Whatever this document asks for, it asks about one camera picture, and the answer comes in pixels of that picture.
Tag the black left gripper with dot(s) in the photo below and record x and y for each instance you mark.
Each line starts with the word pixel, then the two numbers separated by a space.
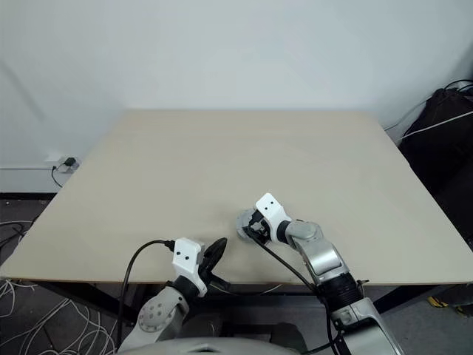
pixel 218 282

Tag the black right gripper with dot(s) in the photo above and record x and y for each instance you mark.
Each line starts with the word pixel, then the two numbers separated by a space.
pixel 259 232

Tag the silver toothed motor lid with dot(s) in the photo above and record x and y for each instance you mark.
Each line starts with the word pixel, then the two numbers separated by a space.
pixel 244 221

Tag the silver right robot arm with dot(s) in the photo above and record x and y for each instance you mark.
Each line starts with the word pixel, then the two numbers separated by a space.
pixel 325 259

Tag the grey robot torso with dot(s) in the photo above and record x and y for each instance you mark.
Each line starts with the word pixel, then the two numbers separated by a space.
pixel 207 349

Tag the black power adapter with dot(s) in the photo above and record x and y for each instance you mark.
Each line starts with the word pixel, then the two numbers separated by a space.
pixel 69 161

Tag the black bag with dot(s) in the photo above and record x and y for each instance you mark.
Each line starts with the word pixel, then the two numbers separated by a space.
pixel 439 148

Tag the yellow and black tool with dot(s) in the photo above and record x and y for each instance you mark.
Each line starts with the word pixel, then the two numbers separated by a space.
pixel 449 305

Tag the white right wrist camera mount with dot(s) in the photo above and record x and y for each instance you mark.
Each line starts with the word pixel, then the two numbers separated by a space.
pixel 271 209

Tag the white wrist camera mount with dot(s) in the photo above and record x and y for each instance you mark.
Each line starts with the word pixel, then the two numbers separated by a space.
pixel 186 255
pixel 271 209

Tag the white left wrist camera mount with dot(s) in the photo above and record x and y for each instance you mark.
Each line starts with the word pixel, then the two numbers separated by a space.
pixel 186 255

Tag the white wall socket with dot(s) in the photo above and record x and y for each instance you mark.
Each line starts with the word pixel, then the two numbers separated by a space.
pixel 55 159

